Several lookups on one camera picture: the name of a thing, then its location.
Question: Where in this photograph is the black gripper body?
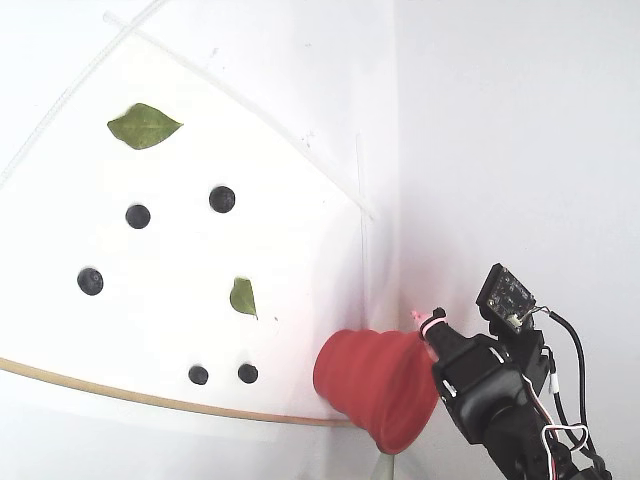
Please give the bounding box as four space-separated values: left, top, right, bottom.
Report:
432 334 549 445

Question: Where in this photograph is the pink padded gripper finger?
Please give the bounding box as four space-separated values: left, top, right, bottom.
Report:
410 306 474 366

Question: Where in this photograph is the red collapsible silicone cup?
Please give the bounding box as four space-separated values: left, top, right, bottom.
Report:
312 328 441 455

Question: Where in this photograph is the green leaf with stem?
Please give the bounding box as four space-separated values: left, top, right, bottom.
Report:
229 276 260 321

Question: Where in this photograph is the white paper sheet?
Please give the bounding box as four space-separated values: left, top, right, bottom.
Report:
0 29 386 444

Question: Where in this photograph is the broad green leaf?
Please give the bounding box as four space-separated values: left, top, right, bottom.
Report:
106 101 185 151

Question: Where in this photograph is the clear plastic tube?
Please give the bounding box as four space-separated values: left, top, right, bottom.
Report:
0 0 170 182

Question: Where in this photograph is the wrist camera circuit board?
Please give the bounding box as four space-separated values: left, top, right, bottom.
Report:
474 263 538 334

